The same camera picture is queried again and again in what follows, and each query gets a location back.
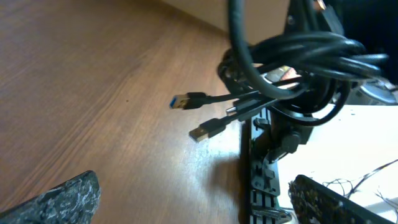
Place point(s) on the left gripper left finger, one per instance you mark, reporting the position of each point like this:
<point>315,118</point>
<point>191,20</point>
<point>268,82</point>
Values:
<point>74,201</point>

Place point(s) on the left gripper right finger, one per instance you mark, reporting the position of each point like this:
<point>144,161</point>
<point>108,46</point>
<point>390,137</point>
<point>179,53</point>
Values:
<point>314,203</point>

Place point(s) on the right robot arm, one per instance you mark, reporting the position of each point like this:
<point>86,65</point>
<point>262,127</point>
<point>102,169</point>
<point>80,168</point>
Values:
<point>270,139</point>

